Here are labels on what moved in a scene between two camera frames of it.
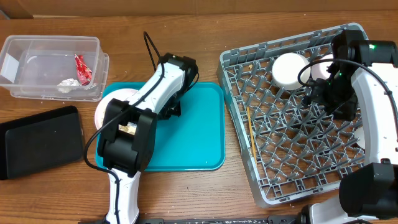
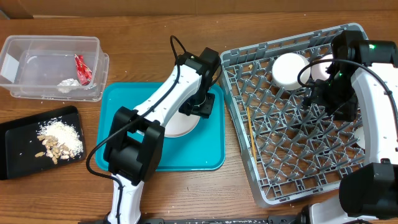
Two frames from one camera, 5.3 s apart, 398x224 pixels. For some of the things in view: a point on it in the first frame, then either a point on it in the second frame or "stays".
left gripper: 176,111 -> 204,111
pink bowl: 320,70 stays
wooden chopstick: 252,134 stays
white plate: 103,101 -> 180,124
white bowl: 285,70 stays
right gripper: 315,96 stays
